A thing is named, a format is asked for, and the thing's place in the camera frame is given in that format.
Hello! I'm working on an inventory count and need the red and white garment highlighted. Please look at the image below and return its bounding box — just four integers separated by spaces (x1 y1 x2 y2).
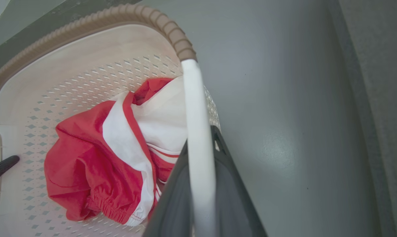
43 76 189 227

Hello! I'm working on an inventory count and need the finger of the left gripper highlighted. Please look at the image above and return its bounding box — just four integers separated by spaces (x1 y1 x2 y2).
0 155 20 187

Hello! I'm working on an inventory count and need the white perforated laundry basket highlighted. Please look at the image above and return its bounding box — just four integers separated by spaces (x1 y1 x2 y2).
0 3 222 237

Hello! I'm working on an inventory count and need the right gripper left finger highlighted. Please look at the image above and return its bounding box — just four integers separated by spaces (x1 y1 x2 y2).
142 140 196 237

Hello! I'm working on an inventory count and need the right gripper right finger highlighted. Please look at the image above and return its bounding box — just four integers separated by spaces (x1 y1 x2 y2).
211 125 268 237

